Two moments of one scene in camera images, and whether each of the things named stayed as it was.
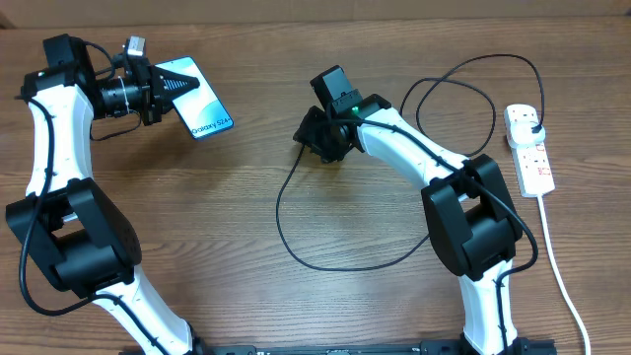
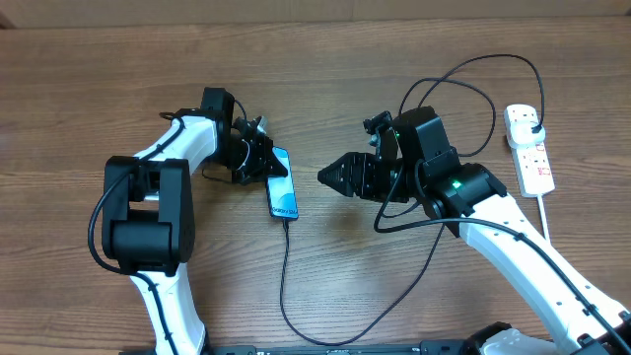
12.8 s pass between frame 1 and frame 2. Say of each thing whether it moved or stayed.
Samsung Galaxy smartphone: moved
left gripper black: moved
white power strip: stayed
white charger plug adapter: stayed
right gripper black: moved
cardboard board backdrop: stayed
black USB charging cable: moved
